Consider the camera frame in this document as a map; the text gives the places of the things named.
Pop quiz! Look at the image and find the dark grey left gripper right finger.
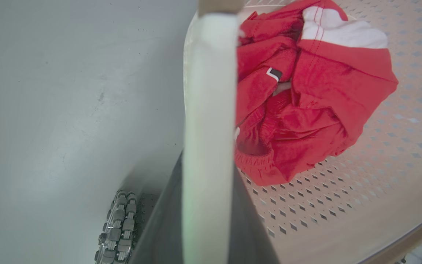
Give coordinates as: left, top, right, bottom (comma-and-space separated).
229, 165, 281, 264

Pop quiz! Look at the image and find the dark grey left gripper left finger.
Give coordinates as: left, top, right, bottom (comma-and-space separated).
129, 152, 184, 264

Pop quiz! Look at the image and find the white perforated laundry basket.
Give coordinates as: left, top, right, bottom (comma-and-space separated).
181, 0, 422, 264

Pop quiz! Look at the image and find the grey omni wheel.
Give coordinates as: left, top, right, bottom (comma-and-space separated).
94, 190, 138, 264

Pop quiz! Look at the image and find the red and white garment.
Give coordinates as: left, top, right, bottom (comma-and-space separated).
234, 0, 399, 187

